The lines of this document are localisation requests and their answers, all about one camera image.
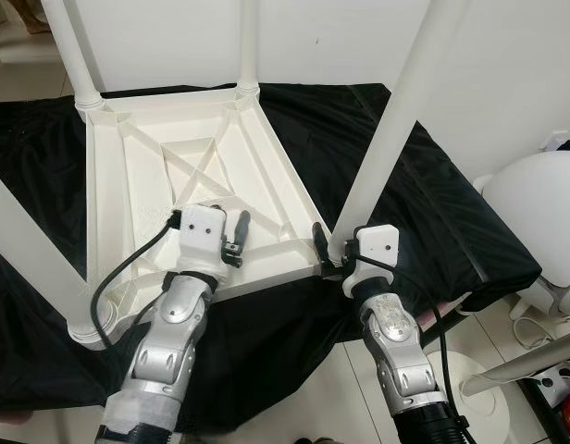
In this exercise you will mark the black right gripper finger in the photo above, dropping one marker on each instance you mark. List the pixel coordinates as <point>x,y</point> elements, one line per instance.
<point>319,242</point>

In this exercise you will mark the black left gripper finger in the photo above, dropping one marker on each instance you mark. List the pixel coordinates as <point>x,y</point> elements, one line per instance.
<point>215,205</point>
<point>241,227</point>

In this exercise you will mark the pink padded table edge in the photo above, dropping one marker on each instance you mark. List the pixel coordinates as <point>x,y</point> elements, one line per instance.
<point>447,311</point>

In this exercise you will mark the black cloth table cover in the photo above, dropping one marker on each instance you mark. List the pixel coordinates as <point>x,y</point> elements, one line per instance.
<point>452,203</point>

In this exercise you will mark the white round stand base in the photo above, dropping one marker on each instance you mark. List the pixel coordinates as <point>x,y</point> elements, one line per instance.
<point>452,370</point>

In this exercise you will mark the black right robot foot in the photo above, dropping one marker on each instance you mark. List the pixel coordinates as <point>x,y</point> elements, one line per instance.
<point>302,440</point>

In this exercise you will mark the white rounded appliance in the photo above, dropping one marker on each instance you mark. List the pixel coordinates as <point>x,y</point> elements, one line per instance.
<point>539,213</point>

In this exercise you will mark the white stand pole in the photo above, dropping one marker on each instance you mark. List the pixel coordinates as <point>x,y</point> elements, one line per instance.
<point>526,363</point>

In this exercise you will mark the white power adapter box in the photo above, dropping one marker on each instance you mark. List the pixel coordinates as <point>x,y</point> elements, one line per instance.
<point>555,379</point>

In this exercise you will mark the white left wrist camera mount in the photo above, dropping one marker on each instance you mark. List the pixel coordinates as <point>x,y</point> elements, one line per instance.
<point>202,231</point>

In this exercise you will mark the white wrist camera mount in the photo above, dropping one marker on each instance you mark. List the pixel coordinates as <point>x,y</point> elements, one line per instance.
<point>202,231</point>
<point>377,245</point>

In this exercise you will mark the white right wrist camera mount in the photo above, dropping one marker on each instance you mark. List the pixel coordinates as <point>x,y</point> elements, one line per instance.
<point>377,245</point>

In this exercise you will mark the white wall socket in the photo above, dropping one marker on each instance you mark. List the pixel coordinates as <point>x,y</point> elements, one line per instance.
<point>563,144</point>

